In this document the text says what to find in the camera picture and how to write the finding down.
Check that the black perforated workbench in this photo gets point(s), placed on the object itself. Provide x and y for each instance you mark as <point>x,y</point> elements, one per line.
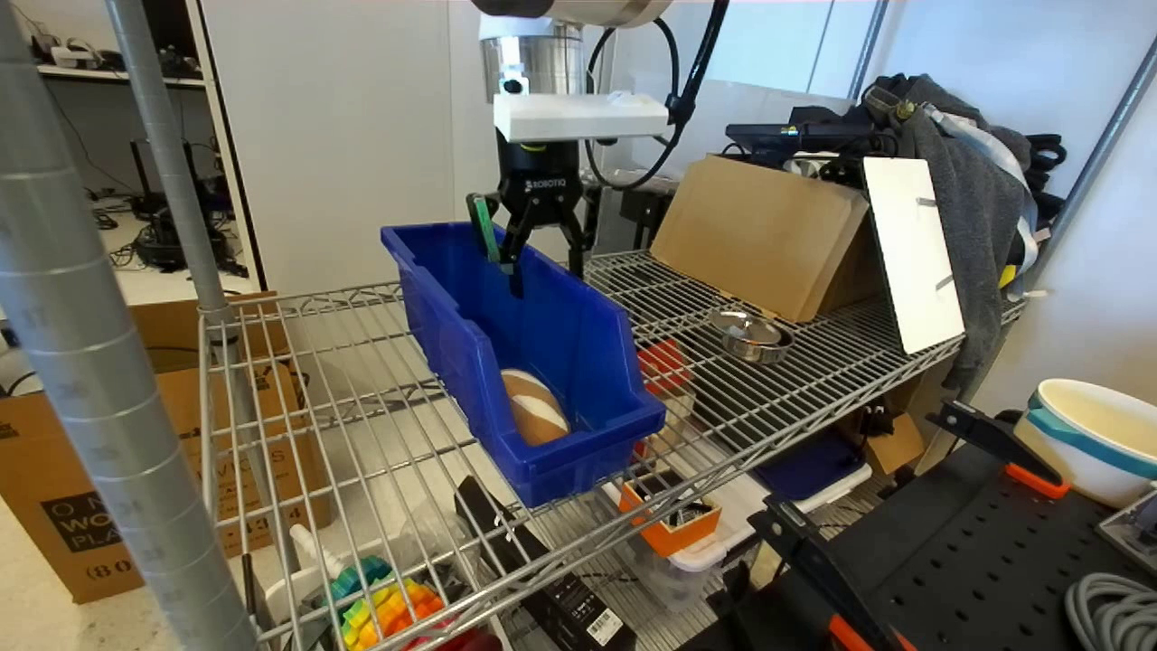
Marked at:
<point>958,561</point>

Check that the stack of cardboard boxes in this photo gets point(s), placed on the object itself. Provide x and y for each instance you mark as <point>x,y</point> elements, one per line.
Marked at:
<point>54,488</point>

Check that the red container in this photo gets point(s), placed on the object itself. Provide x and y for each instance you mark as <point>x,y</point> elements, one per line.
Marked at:
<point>663,364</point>

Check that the pile of black gear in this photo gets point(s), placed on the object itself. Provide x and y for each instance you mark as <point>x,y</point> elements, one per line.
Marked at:
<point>795,136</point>

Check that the clear bin with white lid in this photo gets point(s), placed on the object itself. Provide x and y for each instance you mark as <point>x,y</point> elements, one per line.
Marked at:
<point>723,542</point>

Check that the black carton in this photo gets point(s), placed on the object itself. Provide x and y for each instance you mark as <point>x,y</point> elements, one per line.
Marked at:
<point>542,579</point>

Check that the dark blue lid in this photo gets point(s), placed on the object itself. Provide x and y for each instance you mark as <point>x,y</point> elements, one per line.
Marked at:
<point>809,468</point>

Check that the grey cloth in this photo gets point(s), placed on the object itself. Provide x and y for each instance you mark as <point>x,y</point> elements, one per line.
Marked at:
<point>972,226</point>

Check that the orange box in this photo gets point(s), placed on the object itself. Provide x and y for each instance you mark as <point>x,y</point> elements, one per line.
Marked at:
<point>671,526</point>

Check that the white bowl with teal rim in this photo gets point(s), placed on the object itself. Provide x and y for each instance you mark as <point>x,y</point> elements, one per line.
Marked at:
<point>1089,438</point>

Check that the blue plastic bin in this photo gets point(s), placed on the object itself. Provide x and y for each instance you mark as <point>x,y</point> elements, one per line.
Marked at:
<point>470,344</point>

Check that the small cardboard box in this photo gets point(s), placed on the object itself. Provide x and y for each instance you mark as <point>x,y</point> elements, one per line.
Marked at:
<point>893,443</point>

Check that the small metal bowl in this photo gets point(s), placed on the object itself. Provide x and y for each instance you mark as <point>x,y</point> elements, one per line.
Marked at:
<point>750,336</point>

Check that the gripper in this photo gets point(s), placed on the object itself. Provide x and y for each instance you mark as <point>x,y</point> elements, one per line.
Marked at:
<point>540,176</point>

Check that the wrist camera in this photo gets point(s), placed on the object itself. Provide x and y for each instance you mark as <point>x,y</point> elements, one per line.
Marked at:
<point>578,116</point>

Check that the flat cardboard box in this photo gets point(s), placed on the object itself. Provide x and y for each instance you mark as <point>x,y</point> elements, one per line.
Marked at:
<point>759,235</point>

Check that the rainbow coloured toy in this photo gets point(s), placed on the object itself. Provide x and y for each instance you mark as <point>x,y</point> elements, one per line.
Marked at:
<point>390,610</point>

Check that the shelf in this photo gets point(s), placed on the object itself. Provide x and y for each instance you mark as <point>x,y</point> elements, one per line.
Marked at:
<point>117,77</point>

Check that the green black tool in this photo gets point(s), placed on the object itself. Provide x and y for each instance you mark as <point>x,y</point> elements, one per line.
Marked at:
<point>486,231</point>

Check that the white bottle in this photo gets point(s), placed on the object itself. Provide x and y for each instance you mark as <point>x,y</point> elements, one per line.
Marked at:
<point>315,551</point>

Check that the grey device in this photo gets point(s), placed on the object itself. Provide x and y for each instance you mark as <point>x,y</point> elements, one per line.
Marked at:
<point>1134,533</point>

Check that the white board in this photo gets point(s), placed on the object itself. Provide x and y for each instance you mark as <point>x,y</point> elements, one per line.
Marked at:
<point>915,253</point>

